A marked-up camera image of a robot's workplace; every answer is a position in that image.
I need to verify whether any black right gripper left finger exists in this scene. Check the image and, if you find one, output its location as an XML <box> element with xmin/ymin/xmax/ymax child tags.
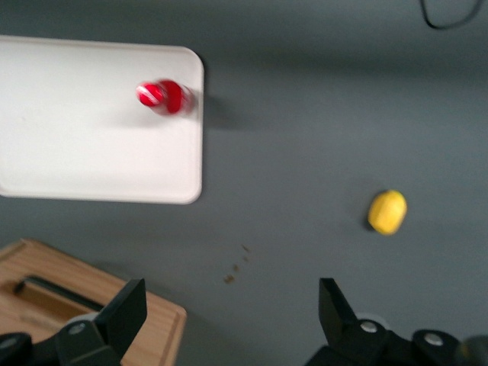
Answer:
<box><xmin>56</xmin><ymin>278</ymin><xmax>148</xmax><ymax>366</ymax></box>

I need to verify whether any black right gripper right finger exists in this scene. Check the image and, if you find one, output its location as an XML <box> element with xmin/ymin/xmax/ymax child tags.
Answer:
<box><xmin>304</xmin><ymin>278</ymin><xmax>417</xmax><ymax>366</ymax></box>

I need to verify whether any red coke bottle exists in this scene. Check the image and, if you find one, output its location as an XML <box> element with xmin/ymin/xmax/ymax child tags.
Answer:
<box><xmin>136</xmin><ymin>79</ymin><xmax>196</xmax><ymax>117</ymax></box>

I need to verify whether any white rectangular tray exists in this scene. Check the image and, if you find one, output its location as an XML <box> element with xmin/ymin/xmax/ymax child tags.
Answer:
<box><xmin>0</xmin><ymin>34</ymin><xmax>205</xmax><ymax>205</ymax></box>

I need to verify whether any wooden two-drawer cabinet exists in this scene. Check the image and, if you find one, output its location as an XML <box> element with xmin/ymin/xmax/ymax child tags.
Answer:
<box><xmin>0</xmin><ymin>238</ymin><xmax>188</xmax><ymax>366</ymax></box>

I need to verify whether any small yellow oval object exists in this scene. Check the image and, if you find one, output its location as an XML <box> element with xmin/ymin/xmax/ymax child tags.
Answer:
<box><xmin>367</xmin><ymin>189</ymin><xmax>409</xmax><ymax>236</ymax></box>

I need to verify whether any black lower drawer handle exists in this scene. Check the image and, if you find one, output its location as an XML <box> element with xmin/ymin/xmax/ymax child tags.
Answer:
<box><xmin>14</xmin><ymin>274</ymin><xmax>106</xmax><ymax>312</ymax></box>

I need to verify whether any black looped table cable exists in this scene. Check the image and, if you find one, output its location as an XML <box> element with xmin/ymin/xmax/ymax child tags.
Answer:
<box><xmin>419</xmin><ymin>0</ymin><xmax>483</xmax><ymax>31</ymax></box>

